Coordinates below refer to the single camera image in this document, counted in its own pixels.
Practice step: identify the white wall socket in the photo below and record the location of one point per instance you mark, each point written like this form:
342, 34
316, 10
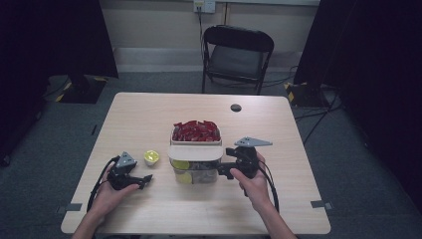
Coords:
204, 6

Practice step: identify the small yellow-lidded cup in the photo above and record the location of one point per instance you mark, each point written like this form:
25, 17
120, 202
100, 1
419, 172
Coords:
151, 156
183, 178
180, 164

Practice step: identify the grey tape strip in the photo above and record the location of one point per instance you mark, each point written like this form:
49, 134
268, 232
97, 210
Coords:
321, 204
70, 207

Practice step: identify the black folding chair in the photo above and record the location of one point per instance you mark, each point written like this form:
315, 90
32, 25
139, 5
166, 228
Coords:
237, 56

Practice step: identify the dark floor tape mark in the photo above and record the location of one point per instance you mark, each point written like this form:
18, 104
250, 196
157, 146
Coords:
94, 129

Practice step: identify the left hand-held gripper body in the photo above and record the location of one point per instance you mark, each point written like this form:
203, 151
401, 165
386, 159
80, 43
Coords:
122, 174

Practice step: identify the black curtain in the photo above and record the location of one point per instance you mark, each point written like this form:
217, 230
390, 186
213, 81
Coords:
375, 66
40, 49

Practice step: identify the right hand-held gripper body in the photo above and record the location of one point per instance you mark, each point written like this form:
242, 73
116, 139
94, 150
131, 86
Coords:
247, 159

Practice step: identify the person's left hand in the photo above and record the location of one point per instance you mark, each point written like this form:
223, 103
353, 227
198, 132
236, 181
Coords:
107, 199

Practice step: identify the white storage box with drawer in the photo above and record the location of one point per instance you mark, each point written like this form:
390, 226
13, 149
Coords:
195, 153

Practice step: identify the person's right hand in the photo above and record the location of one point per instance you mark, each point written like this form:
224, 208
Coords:
253, 191

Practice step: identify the black yellow-striped stand base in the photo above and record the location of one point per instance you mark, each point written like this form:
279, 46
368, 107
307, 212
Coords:
303, 94
84, 91

